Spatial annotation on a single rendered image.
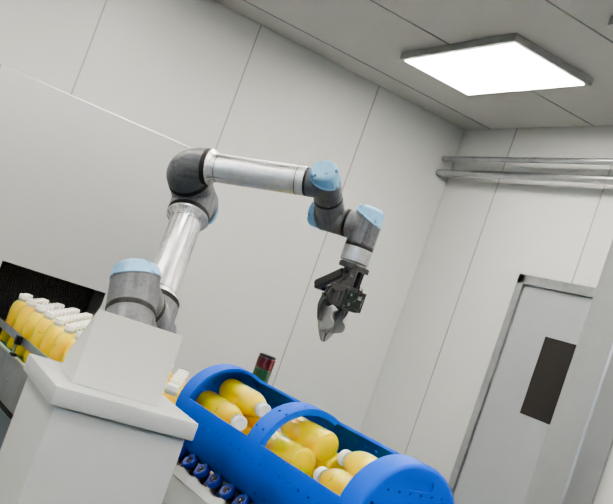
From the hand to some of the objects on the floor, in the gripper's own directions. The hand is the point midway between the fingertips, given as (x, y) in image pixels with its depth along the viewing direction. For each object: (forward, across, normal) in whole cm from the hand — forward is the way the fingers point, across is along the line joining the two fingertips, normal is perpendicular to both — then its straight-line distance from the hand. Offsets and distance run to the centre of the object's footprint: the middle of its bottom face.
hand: (322, 336), depth 232 cm
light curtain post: (+141, -33, -110) cm, 182 cm away
